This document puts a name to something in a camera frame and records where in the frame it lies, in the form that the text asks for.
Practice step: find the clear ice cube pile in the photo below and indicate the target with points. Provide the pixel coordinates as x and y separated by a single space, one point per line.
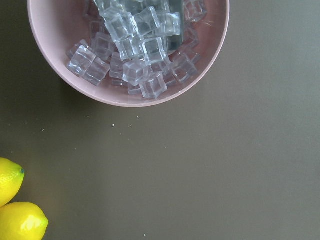
151 75

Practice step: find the yellow lemon near bowl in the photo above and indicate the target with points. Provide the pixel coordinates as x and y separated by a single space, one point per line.
11 179

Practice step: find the pink bowl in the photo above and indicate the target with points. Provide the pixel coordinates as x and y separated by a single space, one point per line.
59 24

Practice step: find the yellow lemon far left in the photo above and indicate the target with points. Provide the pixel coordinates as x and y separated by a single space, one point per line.
22 221

